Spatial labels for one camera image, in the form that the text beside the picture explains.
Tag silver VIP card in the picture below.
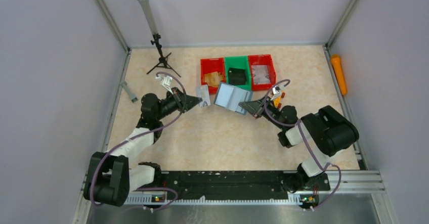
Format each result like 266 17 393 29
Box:
196 84 211 107

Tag blue card holder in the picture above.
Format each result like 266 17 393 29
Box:
213 82 253 115

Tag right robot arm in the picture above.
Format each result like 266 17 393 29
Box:
239 99 360 183

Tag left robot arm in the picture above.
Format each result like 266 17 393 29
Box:
83 87 202 206

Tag silver cards in bin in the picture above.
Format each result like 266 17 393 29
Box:
251 65 270 85

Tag black cards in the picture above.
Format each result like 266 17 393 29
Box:
228 67 247 85

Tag yellow toy block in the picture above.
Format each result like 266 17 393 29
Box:
273 92 285 109

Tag left red bin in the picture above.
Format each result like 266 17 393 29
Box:
200 57 226 95

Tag red bin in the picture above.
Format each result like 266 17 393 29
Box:
247 54 276 91
200 57 226 95

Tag grey small tool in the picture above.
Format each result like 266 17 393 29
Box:
120 81 138 103

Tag green bin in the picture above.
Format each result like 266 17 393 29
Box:
224 56 251 91

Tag right red bin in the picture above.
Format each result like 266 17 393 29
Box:
247 54 276 91

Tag orange flashlight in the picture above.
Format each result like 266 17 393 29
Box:
330 54 348 96

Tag black tripod with grey tube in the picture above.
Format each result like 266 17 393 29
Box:
137 0 181 77

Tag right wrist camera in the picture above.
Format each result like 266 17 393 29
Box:
271 84 285 101

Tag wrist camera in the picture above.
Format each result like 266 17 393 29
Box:
156 75 172 92
271 84 285 101

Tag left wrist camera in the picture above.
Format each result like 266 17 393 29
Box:
156 75 172 92

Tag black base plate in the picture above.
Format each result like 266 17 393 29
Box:
145 170 331 200

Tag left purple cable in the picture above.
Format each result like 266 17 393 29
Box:
90 71 187 213

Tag purple cable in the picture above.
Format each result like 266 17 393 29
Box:
263 79 342 211
90 71 187 213

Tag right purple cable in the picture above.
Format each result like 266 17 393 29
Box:
263 79 342 211

